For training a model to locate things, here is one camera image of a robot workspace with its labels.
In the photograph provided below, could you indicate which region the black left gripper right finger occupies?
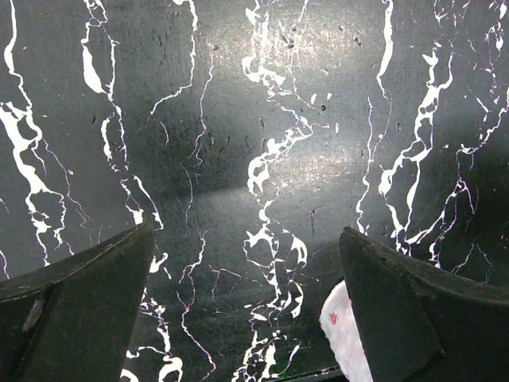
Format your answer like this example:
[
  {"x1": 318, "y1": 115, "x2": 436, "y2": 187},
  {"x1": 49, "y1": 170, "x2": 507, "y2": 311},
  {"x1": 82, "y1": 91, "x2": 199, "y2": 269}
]
[{"x1": 339, "y1": 227, "x2": 508, "y2": 381}]

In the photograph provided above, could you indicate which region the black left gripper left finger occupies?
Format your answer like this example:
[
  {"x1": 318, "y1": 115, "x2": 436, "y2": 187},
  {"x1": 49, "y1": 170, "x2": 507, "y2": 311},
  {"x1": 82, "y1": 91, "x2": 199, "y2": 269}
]
[{"x1": 1, "y1": 222, "x2": 155, "y2": 381}]

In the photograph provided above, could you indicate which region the white paper roll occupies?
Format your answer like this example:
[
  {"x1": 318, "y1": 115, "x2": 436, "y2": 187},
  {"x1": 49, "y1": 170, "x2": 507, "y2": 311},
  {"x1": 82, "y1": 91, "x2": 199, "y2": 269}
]
[{"x1": 319, "y1": 280, "x2": 373, "y2": 382}]

